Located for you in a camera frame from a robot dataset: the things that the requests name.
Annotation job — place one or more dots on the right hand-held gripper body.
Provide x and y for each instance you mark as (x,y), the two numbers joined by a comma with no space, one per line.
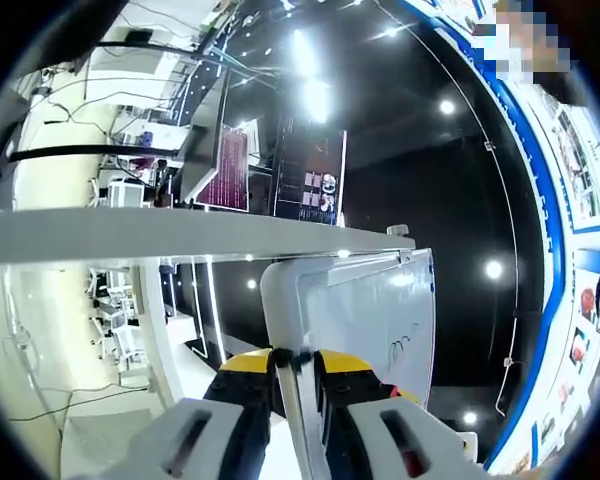
(469,445)

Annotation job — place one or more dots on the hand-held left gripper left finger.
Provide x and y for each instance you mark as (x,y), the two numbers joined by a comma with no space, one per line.
(240,390)

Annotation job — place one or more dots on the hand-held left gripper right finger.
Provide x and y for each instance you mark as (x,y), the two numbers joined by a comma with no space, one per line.
(355,390)

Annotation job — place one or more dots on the white whiteboard with grey frame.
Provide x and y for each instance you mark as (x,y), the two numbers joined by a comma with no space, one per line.
(370,310)

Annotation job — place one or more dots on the round ceiling light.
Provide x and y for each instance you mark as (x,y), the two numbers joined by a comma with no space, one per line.
(251,284)
(493,269)
(446,106)
(470,417)

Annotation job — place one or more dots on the white long beam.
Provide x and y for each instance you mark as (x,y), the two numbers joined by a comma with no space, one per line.
(155,325)

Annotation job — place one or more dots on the white mesh office chair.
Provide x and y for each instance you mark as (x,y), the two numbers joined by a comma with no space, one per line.
(125,192)
(127,342)

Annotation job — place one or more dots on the small grey clamp knob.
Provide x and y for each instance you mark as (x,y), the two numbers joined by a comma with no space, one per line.
(398,230)

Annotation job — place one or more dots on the white ceiling conduit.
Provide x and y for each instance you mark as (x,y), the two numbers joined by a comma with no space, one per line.
(510,250)

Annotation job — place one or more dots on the desk monitor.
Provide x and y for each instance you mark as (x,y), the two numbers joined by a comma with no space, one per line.
(230,170)

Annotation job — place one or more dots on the black long bar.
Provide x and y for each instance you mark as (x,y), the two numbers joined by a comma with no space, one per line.
(90,151)
(150,47)

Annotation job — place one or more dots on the bright ceiling light panel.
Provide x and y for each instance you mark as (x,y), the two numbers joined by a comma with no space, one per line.
(312,85)

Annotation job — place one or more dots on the blue white wall display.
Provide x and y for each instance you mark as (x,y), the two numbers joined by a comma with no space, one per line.
(555,240)

